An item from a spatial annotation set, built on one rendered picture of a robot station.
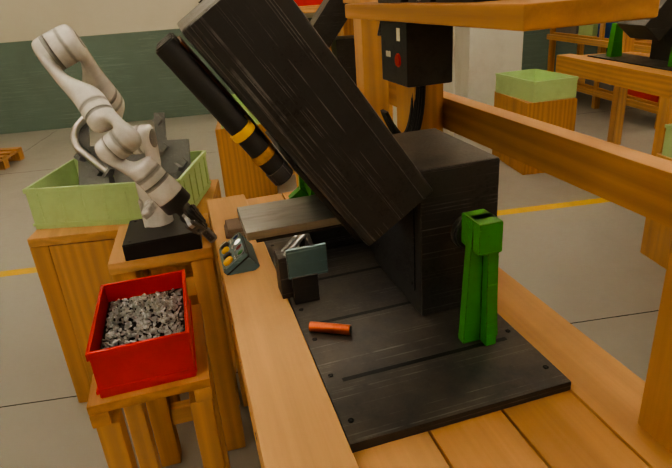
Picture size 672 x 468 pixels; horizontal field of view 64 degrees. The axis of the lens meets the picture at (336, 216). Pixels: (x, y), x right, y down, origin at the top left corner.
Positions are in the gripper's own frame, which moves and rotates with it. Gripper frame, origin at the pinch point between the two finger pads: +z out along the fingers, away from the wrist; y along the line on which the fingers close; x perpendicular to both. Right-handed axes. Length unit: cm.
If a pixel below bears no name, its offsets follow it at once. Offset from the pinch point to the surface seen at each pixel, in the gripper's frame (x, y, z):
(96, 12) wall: 87, 720, -123
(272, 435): 0, -61, 15
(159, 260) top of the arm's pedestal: 25.3, 30.0, 5.6
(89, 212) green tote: 50, 82, -12
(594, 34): -389, 484, 266
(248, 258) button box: -3.0, -0.4, 11.7
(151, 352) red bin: 19.6, -27.9, 3.3
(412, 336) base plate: -27, -42, 32
